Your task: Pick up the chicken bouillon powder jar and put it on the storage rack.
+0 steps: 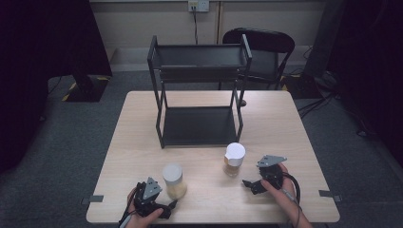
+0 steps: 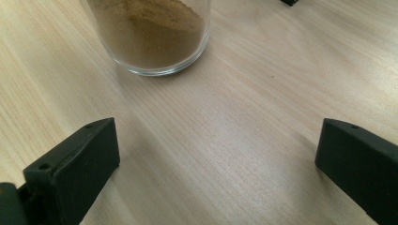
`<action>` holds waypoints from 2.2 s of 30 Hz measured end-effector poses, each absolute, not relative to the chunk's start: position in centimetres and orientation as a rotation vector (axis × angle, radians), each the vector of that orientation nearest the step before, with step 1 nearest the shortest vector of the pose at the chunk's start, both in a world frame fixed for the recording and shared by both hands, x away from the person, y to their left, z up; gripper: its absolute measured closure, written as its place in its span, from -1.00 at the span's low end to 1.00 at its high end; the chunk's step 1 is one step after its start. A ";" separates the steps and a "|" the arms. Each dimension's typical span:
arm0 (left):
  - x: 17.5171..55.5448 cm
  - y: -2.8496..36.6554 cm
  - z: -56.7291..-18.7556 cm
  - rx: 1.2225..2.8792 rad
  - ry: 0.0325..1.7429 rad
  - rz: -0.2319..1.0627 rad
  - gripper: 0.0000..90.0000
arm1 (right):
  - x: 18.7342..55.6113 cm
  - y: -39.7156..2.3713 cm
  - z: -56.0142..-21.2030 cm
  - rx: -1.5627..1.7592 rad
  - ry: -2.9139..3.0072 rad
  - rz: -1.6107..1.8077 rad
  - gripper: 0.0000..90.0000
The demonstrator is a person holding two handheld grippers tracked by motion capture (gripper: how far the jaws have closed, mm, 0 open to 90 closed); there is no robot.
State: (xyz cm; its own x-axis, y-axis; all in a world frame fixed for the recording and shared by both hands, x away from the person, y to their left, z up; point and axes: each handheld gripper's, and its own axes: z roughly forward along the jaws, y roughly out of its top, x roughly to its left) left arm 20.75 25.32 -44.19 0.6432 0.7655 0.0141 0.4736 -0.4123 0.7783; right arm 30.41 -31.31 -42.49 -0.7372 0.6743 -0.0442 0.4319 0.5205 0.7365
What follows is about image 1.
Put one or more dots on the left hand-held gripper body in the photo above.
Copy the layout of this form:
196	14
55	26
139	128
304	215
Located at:
148	193

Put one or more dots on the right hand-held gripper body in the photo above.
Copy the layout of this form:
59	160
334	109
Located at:
272	174

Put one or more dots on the glass jar with pale powder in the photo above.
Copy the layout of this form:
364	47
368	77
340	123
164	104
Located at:
174	182

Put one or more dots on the glass jar with brown powder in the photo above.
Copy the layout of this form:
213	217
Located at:
234	158

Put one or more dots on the black two-tier metal rack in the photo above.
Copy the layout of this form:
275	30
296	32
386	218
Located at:
198	126

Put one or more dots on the person's left hand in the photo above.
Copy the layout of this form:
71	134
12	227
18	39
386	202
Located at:
142	221

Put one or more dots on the person's right hand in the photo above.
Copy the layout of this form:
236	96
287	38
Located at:
285	196

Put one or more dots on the grey table clamp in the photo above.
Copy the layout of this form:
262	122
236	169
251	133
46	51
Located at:
93	199
328	193

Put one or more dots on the black stand base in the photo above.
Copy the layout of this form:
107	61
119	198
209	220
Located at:
301	87
88	88

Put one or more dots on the black folding chair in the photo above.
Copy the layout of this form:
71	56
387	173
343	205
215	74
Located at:
263	41

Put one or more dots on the dark grey upright panel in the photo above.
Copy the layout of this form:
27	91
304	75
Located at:
323	38

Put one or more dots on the dark curtain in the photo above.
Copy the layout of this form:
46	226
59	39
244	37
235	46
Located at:
38	63
374	63

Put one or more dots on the white wall outlet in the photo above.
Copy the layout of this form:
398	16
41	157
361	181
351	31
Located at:
199	5

